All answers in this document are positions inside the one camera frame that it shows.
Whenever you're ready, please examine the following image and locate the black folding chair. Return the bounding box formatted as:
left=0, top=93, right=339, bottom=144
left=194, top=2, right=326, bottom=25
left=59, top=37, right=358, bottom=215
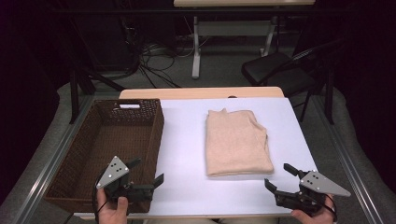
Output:
left=241, top=38, right=347, bottom=125

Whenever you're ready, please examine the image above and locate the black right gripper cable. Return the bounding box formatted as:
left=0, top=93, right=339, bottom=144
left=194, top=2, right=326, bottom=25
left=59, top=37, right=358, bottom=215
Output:
left=323, top=192, right=339, bottom=222

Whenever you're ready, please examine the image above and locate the white table mat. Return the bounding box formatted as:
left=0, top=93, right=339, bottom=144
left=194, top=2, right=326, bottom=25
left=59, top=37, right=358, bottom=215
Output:
left=146, top=97, right=318, bottom=217

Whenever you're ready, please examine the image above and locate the person's right hand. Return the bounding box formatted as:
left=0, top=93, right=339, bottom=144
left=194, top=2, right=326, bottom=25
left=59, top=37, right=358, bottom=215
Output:
left=290, top=194, right=337, bottom=224

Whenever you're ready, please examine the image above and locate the black metal stand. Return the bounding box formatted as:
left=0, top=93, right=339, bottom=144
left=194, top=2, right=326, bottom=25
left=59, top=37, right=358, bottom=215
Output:
left=68, top=18, right=125, bottom=125

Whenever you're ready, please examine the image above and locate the white-legged desk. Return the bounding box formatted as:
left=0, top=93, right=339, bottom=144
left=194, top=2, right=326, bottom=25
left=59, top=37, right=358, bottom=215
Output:
left=173, top=0, right=316, bottom=79

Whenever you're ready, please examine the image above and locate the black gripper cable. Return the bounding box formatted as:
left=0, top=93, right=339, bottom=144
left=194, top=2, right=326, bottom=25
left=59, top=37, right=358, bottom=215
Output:
left=323, top=192, right=339, bottom=222
left=92, top=169, right=108, bottom=224

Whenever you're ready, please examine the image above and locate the beige sweater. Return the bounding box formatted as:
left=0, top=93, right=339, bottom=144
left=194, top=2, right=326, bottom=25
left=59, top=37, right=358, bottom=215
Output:
left=205, top=107, right=275, bottom=177

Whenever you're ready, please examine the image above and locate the tangle of floor cables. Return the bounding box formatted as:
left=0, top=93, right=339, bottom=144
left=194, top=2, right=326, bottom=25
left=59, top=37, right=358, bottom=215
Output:
left=124, top=18, right=206, bottom=90

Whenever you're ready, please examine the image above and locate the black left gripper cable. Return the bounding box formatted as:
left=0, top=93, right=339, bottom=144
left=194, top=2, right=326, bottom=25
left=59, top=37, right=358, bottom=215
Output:
left=92, top=169, right=108, bottom=224

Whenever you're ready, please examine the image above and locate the brown woven basket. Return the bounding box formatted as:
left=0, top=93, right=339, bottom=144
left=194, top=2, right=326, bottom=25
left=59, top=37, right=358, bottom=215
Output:
left=43, top=98, right=165, bottom=215

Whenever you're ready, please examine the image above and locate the metal floor rail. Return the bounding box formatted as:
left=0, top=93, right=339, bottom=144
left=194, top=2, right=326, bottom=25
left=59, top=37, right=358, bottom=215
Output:
left=13, top=94, right=94, bottom=224
left=312, top=92, right=385, bottom=224

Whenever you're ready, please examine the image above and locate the person's left hand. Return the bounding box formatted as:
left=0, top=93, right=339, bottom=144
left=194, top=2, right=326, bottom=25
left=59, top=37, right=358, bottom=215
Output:
left=96, top=188, right=129, bottom=224

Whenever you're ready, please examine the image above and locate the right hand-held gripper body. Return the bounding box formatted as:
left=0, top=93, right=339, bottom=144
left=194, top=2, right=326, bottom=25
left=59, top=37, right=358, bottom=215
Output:
left=275, top=170, right=352, bottom=216

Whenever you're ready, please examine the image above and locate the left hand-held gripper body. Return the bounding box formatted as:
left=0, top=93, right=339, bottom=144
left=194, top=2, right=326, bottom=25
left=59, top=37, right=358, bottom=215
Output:
left=96, top=155, right=155, bottom=204

